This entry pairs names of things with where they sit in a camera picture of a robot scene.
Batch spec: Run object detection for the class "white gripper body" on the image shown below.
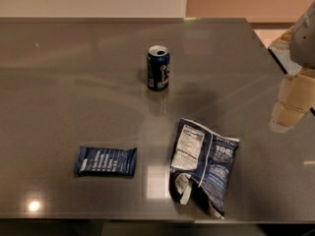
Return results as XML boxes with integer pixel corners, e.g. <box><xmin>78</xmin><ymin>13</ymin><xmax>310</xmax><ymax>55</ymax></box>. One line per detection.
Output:
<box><xmin>289</xmin><ymin>1</ymin><xmax>315</xmax><ymax>68</ymax></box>

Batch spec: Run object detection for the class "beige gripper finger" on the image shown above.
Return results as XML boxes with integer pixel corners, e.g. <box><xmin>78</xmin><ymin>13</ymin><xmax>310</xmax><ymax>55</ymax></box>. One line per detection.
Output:
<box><xmin>270</xmin><ymin>68</ymin><xmax>315</xmax><ymax>133</ymax></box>

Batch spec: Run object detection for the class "blue pepsi can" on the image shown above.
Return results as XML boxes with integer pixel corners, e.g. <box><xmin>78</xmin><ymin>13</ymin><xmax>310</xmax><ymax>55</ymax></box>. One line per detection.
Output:
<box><xmin>147</xmin><ymin>45</ymin><xmax>170</xmax><ymax>91</ymax></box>

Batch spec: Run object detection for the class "blue crumpled chip bag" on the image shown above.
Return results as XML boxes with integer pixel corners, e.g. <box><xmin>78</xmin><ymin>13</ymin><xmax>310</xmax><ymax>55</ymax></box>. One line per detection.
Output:
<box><xmin>169</xmin><ymin>119</ymin><xmax>239</xmax><ymax>218</ymax></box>

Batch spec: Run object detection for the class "blue snack bar wrapper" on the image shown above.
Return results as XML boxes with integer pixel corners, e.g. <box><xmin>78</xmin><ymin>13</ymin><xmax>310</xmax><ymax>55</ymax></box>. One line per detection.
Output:
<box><xmin>74</xmin><ymin>147</ymin><xmax>137</xmax><ymax>177</ymax></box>

